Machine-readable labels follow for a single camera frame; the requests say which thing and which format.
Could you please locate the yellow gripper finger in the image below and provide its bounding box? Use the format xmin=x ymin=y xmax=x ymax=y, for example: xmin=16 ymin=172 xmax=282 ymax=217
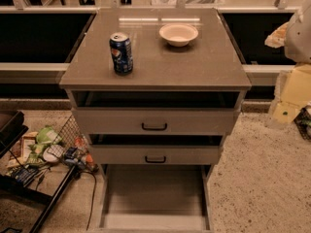
xmin=264 ymin=22 xmax=288 ymax=49

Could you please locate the grey bottom drawer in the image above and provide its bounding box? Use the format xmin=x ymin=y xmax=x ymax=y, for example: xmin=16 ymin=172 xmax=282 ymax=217
xmin=92 ymin=164 xmax=214 ymax=233

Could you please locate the grey drawer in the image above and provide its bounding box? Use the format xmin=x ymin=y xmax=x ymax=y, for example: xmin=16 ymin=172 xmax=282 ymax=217
xmin=73 ymin=91 xmax=239 ymax=135
xmin=92 ymin=164 xmax=214 ymax=233
xmin=89 ymin=134 xmax=224 ymax=165

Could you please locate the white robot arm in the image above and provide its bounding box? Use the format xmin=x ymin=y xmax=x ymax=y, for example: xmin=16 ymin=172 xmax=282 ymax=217
xmin=264 ymin=0 xmax=311 ymax=123

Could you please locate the grey drawer cabinet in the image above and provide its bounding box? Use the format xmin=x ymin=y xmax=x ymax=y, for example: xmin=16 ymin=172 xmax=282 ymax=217
xmin=58 ymin=7 xmax=253 ymax=177

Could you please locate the grey top drawer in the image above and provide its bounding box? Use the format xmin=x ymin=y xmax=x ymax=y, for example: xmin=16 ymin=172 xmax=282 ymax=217
xmin=73 ymin=91 xmax=239 ymax=135

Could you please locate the grey middle drawer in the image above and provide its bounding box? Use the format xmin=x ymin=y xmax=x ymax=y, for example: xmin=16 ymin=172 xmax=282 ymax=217
xmin=89 ymin=134 xmax=224 ymax=165

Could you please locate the white paper bowl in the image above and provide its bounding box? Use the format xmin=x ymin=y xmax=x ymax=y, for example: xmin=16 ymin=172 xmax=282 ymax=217
xmin=159 ymin=23 xmax=198 ymax=47

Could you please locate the blue Pepsi can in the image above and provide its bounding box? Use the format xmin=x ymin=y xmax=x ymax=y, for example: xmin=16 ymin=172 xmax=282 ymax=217
xmin=109 ymin=32 xmax=133 ymax=75

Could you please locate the green snack bag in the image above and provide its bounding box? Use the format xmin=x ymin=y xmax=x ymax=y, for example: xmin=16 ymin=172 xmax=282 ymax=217
xmin=26 ymin=126 xmax=63 ymax=166

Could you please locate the blue snack packet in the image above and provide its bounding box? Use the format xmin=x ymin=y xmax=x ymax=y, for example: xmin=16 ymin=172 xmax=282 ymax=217
xmin=12 ymin=167 xmax=39 ymax=187

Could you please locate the wire basket right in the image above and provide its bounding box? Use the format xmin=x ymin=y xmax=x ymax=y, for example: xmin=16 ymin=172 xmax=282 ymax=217
xmin=294 ymin=108 xmax=311 ymax=141

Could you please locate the wire basket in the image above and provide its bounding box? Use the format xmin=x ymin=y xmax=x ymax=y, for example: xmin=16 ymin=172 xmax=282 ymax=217
xmin=43 ymin=116 xmax=81 ymax=163
xmin=294 ymin=108 xmax=311 ymax=141

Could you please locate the wire basket left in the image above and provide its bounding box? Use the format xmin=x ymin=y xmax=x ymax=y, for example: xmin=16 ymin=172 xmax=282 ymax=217
xmin=43 ymin=116 xmax=81 ymax=163

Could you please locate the black power cable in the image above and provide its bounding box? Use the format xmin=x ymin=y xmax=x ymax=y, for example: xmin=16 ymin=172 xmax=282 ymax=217
xmin=79 ymin=169 xmax=98 ymax=231

